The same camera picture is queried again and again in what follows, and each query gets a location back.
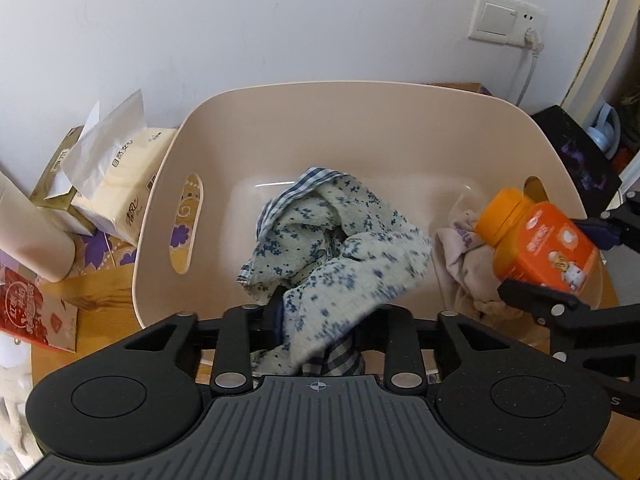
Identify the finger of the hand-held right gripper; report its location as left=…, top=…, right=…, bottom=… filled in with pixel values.
left=497, top=280, right=640, bottom=386
left=575, top=191, right=640, bottom=256

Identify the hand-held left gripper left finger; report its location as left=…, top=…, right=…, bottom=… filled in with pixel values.
left=122, top=290, right=286, bottom=396

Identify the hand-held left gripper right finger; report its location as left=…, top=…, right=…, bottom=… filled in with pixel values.
left=350, top=304, right=508, bottom=393

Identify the orange plastic bottle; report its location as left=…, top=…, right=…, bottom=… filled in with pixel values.
left=474, top=188, right=601, bottom=296

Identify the blue floral cloth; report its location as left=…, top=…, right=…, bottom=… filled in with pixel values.
left=237, top=166, right=433, bottom=378

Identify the beige plastic basin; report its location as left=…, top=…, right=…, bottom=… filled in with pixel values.
left=132, top=80, right=603, bottom=341

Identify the wooden desktop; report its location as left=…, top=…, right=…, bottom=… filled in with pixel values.
left=30, top=255, right=623, bottom=411

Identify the pale pink cloth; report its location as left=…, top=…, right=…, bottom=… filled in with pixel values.
left=432, top=212, right=526, bottom=331

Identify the light blue plastic object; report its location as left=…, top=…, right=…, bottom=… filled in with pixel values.
left=585, top=102, right=623, bottom=158

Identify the yellow tissue pack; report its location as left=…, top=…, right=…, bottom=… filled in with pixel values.
left=62, top=89, right=178, bottom=248

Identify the red drink carton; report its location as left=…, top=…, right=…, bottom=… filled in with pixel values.
left=0, top=262, right=78, bottom=353

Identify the white thermos bottle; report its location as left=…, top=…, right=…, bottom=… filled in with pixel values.
left=0, top=167, right=78, bottom=283

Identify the gold tissue box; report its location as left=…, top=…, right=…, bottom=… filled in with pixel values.
left=30, top=125, right=101, bottom=236

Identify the white plush toy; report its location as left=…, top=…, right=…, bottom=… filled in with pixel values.
left=0, top=335, right=41, bottom=461

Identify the white power cable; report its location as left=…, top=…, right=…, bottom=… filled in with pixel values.
left=512, top=47, right=541, bottom=107

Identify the cream door frame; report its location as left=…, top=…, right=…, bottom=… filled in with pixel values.
left=560, top=0, right=640, bottom=126

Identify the white wall socket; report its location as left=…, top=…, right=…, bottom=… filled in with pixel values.
left=467, top=0, right=543, bottom=48

